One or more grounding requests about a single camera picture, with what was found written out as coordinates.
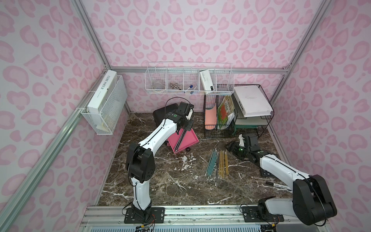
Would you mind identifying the pink folder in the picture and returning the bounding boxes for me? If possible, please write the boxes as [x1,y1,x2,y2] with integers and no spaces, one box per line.
[204,105,217,131]

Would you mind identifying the white wire wall basket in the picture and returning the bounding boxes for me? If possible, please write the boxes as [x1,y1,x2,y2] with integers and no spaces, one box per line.
[145,61,234,95]

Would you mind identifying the black calculator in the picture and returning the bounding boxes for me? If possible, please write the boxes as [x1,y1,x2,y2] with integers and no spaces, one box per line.
[260,169,275,178]

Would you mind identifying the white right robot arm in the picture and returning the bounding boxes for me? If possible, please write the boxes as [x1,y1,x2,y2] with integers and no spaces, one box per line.
[226,133,338,226]

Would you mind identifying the green red booklet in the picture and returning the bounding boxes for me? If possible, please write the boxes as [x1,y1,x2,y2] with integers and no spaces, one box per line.
[217,96,235,130]

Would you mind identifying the black wire file rack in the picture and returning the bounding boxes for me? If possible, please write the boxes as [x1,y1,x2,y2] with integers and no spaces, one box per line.
[203,93,237,138]

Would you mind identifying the pink top drawer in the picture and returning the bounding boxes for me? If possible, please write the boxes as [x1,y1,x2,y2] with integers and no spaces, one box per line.
[167,129,199,154]

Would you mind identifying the black white marker pen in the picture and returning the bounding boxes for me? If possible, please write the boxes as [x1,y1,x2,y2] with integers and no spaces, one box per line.
[266,181,291,190]

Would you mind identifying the black pink drawer cabinet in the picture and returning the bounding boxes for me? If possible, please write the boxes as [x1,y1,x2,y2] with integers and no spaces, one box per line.
[152,103,179,127]

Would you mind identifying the black wire paper tray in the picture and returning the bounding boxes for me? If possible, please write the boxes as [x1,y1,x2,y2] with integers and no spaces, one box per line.
[232,84,274,137]

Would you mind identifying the white book in side basket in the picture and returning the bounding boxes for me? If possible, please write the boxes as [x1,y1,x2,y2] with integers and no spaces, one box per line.
[87,70,118,114]

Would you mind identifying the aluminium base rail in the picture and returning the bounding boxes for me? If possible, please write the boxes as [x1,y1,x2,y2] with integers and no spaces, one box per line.
[78,205,332,232]

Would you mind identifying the white side wire basket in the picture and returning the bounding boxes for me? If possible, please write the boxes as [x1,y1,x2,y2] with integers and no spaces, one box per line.
[81,75,128,135]

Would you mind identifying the white box in basket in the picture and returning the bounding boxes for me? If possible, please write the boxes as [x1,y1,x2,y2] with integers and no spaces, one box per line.
[200,70,214,92]

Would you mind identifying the white paper stack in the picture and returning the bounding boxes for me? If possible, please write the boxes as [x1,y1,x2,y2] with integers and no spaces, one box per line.
[234,85,273,118]

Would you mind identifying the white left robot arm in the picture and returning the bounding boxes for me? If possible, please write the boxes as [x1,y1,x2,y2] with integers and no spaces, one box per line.
[126,101,194,223]

